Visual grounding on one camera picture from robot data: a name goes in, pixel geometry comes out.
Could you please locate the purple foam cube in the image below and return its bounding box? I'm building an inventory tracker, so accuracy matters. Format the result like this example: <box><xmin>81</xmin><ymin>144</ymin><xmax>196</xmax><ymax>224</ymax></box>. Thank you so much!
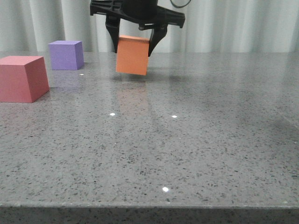
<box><xmin>48</xmin><ymin>41</ymin><xmax>84</xmax><ymax>70</ymax></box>

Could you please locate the pale green curtain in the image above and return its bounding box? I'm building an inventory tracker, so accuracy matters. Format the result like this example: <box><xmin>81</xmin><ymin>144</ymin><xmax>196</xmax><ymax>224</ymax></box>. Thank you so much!
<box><xmin>0</xmin><ymin>0</ymin><xmax>299</xmax><ymax>53</ymax></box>

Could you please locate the red foam cube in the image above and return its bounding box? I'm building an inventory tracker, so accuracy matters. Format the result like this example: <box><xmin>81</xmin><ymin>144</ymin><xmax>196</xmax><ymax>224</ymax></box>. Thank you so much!
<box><xmin>0</xmin><ymin>56</ymin><xmax>50</xmax><ymax>103</ymax></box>

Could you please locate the orange foam cube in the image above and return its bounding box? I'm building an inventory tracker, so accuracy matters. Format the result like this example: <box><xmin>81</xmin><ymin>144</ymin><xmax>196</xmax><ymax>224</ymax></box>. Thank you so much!
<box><xmin>116</xmin><ymin>35</ymin><xmax>149</xmax><ymax>76</ymax></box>

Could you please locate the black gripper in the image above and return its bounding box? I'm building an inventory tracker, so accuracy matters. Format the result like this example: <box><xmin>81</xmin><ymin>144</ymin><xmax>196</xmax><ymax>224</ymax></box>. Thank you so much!
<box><xmin>90</xmin><ymin>0</ymin><xmax>185</xmax><ymax>57</ymax></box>

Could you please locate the black cable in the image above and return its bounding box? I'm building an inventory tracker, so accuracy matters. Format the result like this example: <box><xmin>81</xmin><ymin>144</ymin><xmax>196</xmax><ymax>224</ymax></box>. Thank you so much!
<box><xmin>169</xmin><ymin>0</ymin><xmax>192</xmax><ymax>8</ymax></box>

